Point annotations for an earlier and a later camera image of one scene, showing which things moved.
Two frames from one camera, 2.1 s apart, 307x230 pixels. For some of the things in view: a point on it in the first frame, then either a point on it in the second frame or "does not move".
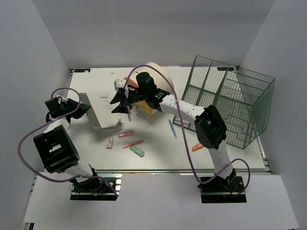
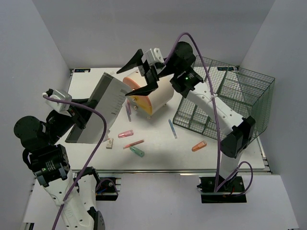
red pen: [128, 145] does not move
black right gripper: [122, 108] to [149, 72]
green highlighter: [137, 151] does not move
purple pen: [129, 113] does not move
